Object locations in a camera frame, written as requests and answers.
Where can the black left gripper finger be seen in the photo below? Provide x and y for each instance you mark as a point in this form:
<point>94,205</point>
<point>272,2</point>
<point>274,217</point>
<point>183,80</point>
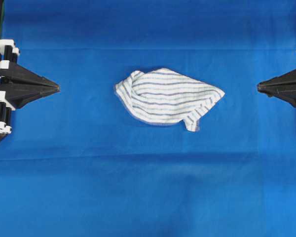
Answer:
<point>16,73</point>
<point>17,96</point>

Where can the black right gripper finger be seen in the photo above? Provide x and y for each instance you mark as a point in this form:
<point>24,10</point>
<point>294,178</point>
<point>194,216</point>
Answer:
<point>288,99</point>
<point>285,79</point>

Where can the white blue striped towel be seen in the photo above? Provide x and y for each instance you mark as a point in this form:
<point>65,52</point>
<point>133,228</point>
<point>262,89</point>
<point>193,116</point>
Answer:
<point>165,97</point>

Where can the blue table cloth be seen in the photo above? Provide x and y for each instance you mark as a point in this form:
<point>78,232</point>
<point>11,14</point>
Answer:
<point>77,164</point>

